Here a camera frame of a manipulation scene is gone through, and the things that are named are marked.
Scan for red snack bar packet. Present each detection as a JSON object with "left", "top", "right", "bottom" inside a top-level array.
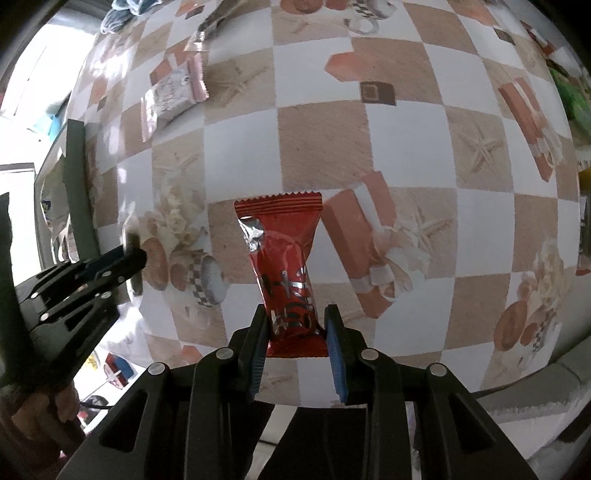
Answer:
[{"left": 235, "top": 192, "right": 328, "bottom": 359}]

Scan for clear packet dark jerky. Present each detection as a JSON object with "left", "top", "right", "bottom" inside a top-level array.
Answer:
[{"left": 184, "top": 0, "right": 252, "bottom": 52}]

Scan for yellow white chips bag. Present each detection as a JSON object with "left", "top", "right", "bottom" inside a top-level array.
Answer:
[{"left": 40, "top": 156, "right": 69, "bottom": 263}]

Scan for white cardboard box tray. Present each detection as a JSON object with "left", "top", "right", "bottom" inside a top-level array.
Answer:
[{"left": 34, "top": 119, "right": 100, "bottom": 269}]

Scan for pink crackers packet upper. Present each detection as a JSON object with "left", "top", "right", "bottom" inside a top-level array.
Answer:
[{"left": 140, "top": 53, "right": 209, "bottom": 142}]

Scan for blue cloth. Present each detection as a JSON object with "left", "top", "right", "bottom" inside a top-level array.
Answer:
[{"left": 99, "top": 0, "right": 162, "bottom": 35}]

